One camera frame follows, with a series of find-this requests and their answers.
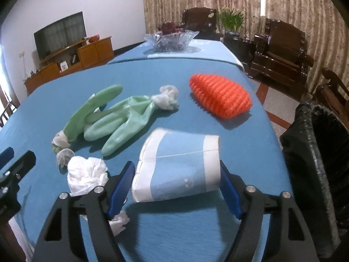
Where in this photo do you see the brown cushioned wooden sofa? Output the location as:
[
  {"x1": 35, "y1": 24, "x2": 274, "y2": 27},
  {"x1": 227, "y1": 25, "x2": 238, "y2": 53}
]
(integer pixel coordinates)
[{"x1": 313, "y1": 67, "x2": 349, "y2": 131}]

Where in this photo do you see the dark wooden side table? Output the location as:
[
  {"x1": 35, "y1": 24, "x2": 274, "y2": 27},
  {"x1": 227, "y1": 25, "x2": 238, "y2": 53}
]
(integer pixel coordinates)
[{"x1": 217, "y1": 33, "x2": 257, "y2": 72}]

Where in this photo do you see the floral beige curtain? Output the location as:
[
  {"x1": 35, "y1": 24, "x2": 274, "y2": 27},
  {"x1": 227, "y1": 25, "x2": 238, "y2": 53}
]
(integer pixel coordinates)
[{"x1": 138, "y1": 0, "x2": 347, "y2": 93}]

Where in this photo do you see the small clear plastic lid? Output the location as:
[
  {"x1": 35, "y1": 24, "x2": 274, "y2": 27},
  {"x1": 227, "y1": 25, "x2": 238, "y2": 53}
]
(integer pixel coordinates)
[{"x1": 56, "y1": 148, "x2": 74, "y2": 167}]

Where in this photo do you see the black bagged trash bin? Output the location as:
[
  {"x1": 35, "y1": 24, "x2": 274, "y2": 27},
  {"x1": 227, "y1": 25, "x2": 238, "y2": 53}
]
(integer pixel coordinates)
[{"x1": 280, "y1": 101, "x2": 349, "y2": 259}]

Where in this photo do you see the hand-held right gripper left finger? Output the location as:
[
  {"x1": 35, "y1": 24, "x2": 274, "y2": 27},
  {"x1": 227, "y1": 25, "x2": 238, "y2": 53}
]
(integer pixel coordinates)
[{"x1": 32, "y1": 162, "x2": 136, "y2": 262}]

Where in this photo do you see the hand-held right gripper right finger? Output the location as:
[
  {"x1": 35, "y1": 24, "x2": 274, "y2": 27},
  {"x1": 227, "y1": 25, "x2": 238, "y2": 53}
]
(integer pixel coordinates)
[{"x1": 219, "y1": 160, "x2": 319, "y2": 262}]

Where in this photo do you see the wooden chair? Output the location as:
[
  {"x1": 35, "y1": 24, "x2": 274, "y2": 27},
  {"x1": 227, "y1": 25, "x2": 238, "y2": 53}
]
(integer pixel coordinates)
[{"x1": 0, "y1": 84, "x2": 21, "y2": 128}]

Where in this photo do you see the dark wooden cushioned armchair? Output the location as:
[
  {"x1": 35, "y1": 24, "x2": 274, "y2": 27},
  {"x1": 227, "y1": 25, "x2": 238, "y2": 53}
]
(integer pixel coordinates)
[{"x1": 248, "y1": 18, "x2": 315, "y2": 100}]

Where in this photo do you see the light blue white tablecloth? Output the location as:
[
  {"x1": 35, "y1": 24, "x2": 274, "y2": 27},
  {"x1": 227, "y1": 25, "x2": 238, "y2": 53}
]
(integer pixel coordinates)
[{"x1": 108, "y1": 40, "x2": 245, "y2": 68}]

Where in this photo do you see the flat screen television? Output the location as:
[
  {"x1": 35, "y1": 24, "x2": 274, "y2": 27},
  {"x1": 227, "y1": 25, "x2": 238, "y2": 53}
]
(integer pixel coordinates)
[{"x1": 34, "y1": 12, "x2": 84, "y2": 60}]

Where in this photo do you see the blue white paper cup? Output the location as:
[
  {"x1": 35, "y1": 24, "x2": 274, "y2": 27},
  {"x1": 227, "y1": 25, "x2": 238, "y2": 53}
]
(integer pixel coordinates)
[{"x1": 132, "y1": 128, "x2": 221, "y2": 203}]

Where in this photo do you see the wooden television cabinet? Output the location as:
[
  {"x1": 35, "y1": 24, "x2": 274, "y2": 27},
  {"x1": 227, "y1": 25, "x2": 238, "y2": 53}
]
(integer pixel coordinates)
[{"x1": 24, "y1": 36, "x2": 114, "y2": 94}]

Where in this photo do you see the orange foam fruit net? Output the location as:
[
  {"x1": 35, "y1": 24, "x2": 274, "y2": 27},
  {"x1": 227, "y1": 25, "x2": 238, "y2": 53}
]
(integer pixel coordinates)
[{"x1": 189, "y1": 74, "x2": 253, "y2": 119}]

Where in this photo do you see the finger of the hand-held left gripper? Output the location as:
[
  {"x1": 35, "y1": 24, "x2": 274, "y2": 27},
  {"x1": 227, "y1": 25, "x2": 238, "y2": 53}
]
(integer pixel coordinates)
[
  {"x1": 5, "y1": 151, "x2": 36, "y2": 180},
  {"x1": 0, "y1": 147, "x2": 15, "y2": 167}
]

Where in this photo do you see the potted green flowering plant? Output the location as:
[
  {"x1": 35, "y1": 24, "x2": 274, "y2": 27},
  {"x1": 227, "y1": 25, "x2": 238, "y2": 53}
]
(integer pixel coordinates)
[{"x1": 209, "y1": 6, "x2": 246, "y2": 35}]

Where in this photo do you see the green rubber glove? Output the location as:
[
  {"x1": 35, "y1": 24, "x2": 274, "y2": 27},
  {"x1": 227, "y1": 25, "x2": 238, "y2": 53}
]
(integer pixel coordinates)
[
  {"x1": 83, "y1": 85, "x2": 179, "y2": 158},
  {"x1": 52, "y1": 85, "x2": 124, "y2": 149}
]

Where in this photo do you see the clear glass fruit bowl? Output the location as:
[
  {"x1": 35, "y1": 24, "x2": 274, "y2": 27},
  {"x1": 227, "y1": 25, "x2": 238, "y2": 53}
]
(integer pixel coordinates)
[{"x1": 144, "y1": 30, "x2": 200, "y2": 53}]

